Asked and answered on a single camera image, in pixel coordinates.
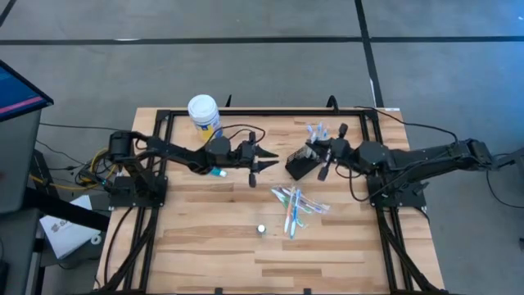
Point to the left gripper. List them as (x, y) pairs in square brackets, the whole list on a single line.
[(245, 155)]

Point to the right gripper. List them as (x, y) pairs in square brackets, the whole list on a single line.
[(340, 149)]

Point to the teal mouthwash bottle white cap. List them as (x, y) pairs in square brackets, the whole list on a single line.
[(217, 172), (261, 228)]

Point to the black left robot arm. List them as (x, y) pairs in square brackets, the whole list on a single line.
[(180, 153)]

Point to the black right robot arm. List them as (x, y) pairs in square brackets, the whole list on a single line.
[(430, 157)]

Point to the disinfecting wipes canister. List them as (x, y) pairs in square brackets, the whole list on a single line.
[(202, 108)]

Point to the black table clamp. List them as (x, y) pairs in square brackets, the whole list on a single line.
[(219, 291), (307, 291)]

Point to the white tape roll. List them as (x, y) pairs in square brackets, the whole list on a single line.
[(92, 239)]

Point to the grey stand leg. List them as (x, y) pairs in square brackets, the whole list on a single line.
[(511, 157)]

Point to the black desk beam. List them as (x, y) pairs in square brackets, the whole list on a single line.
[(61, 209)]

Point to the white booklet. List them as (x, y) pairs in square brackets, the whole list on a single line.
[(65, 233)]

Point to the blue screen monitor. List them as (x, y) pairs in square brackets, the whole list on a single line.
[(16, 92)]

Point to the black bracket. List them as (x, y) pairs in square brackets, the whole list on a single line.
[(228, 102)]

